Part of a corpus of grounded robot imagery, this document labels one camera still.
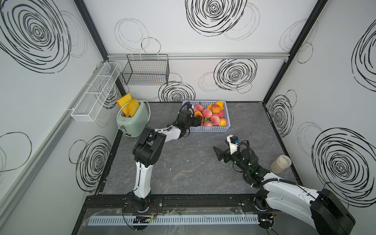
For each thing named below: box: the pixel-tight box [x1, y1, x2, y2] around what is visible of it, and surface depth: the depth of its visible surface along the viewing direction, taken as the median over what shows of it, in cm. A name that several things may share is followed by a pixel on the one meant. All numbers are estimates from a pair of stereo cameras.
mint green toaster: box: [116, 100, 151, 138], surface depth 93 cm
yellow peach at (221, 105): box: [215, 100, 224, 111], surface depth 109 cm
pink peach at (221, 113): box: [218, 110, 225, 118], surface depth 108 cm
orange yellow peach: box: [218, 117, 227, 127], surface depth 103 cm
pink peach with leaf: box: [204, 115, 221, 126], surface depth 100 cm
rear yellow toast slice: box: [116, 93, 133, 117], surface depth 93 cm
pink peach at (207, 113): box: [201, 108, 213, 119], surface depth 101 cm
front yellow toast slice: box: [128, 98, 140, 118], surface depth 93 cm
